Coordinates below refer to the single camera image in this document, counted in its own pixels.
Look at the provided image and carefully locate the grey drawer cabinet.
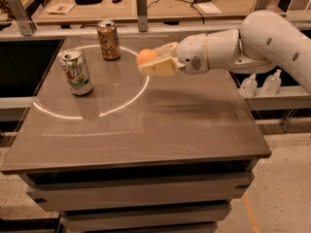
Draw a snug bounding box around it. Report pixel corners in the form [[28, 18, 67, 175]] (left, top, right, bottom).
[[27, 160, 254, 233]]

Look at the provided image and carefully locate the orange fruit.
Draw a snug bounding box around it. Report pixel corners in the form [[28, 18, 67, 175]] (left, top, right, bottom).
[[136, 49, 158, 65]]

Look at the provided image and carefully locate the tan paper packet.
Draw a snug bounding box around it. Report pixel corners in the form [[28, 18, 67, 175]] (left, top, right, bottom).
[[47, 3, 75, 15]]

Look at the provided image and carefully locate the black flat object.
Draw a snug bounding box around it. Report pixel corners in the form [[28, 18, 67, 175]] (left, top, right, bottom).
[[75, 0, 103, 5]]

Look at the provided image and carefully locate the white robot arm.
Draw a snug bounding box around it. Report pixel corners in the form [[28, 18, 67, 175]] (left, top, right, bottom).
[[137, 11, 311, 93]]

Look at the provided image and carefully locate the grey metal bracket left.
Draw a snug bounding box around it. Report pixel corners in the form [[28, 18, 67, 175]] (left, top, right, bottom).
[[6, 0, 37, 36]]

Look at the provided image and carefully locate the white paper sheet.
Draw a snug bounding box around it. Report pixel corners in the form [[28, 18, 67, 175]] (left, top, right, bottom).
[[197, 2, 222, 15]]

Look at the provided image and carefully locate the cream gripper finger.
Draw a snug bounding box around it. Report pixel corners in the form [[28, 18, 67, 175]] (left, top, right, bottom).
[[155, 42, 178, 57], [138, 56, 185, 77]]

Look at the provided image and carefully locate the grey metal bracket middle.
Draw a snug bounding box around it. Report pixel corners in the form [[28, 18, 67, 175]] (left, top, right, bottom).
[[136, 0, 148, 32]]

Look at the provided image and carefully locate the brown gold soda can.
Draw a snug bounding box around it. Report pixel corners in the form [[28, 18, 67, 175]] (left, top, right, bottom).
[[97, 20, 121, 60]]

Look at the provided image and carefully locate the green white 7up can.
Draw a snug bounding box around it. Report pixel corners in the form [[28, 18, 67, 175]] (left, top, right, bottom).
[[60, 49, 93, 96]]

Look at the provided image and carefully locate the clear sanitizer bottle left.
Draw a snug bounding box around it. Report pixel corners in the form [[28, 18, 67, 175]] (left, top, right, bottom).
[[240, 74, 258, 98]]

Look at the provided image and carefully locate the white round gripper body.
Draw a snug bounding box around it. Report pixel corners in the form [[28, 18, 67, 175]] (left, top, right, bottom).
[[176, 34, 208, 75]]

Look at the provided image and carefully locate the clear sanitizer bottle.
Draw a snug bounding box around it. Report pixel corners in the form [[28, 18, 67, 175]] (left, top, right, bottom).
[[262, 69, 282, 95], [240, 74, 258, 98]]

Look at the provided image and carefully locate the clear sanitizer bottle right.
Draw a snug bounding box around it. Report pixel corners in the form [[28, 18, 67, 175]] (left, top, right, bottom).
[[262, 69, 282, 95]]

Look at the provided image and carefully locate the wooden background table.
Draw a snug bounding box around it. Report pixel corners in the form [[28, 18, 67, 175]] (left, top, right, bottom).
[[32, 0, 288, 26]]

